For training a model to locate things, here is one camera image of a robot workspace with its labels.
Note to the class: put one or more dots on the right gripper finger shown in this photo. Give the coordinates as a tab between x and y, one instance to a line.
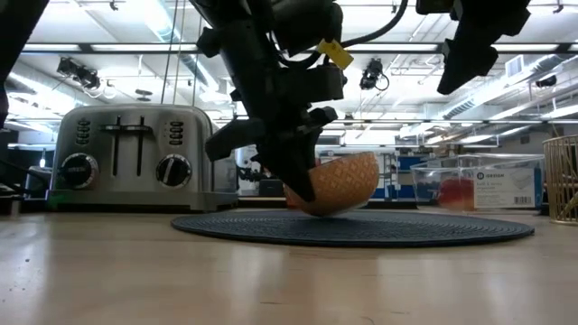
435	6
467	61

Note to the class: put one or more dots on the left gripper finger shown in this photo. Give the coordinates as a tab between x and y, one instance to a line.
308	151
289	169

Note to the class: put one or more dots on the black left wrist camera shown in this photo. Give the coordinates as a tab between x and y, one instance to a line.
329	82

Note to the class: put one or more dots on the white ceiling air vent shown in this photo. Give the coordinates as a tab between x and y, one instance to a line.
515	66

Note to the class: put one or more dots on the stainless steel four-slot toaster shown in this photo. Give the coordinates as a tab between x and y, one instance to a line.
135	180

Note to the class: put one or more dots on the round dark woven placemat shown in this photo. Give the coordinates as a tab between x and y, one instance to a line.
361	230

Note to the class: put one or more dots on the orange patterned ceramic bowl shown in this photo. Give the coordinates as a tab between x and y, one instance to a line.
343	185

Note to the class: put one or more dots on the blue storage bins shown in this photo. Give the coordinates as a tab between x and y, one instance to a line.
408	169

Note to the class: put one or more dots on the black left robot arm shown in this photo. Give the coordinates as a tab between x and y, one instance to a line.
13	36

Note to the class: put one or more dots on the black aluminium table frame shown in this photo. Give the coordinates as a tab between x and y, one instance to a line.
388	204

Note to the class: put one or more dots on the black beam with light strips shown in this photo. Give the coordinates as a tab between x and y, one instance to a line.
144	47

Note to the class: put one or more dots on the black ceiling camera cluster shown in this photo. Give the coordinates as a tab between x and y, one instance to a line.
79	72

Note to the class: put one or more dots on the small black ceiling fixture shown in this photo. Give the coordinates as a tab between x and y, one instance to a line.
546	81

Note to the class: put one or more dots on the clear plastic storage bin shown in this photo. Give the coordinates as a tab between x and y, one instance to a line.
496	167

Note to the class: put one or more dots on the silver ventilation duct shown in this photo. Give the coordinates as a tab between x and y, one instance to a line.
162	27

